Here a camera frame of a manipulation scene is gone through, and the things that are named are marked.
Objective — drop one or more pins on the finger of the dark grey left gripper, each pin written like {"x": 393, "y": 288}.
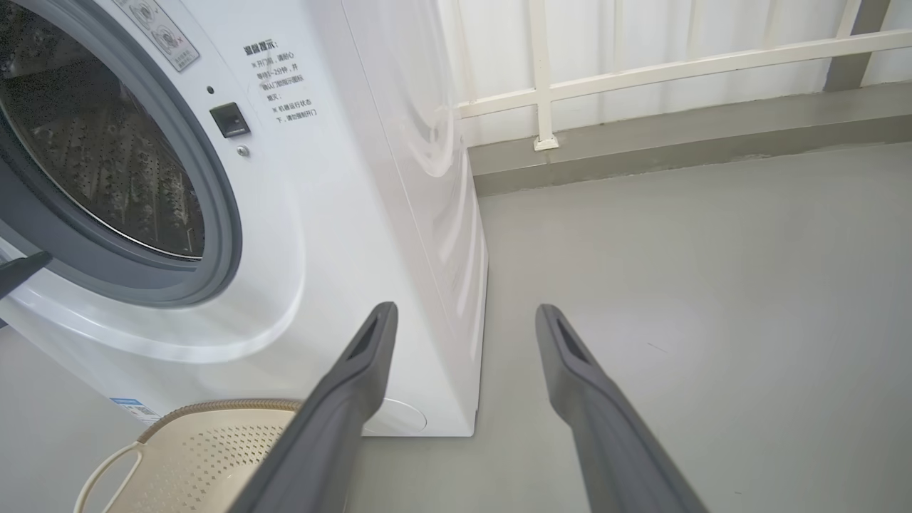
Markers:
{"x": 18, "y": 273}

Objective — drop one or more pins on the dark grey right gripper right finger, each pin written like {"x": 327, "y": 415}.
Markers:
{"x": 605, "y": 427}

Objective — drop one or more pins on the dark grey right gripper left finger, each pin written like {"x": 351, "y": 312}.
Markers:
{"x": 335, "y": 420}

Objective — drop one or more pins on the cream perforated laundry basket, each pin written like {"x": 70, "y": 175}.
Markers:
{"x": 199, "y": 463}

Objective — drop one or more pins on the grey rubber door gasket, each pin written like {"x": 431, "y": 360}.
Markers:
{"x": 214, "y": 214}

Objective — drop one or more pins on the white front-load washing machine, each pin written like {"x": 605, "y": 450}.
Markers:
{"x": 370, "y": 214}

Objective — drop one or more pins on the black door latch slot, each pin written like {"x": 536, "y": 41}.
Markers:
{"x": 229, "y": 120}

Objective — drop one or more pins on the round white filter cover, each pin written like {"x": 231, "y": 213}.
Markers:
{"x": 402, "y": 419}

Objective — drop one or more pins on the perforated steel drum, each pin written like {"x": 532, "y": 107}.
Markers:
{"x": 107, "y": 157}

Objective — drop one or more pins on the blue white energy label sticker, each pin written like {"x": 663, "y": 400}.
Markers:
{"x": 135, "y": 411}

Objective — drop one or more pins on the grey warning pictogram sticker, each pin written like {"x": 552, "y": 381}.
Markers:
{"x": 160, "y": 32}

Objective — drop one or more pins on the white wooden railing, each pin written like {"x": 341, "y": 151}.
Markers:
{"x": 541, "y": 71}

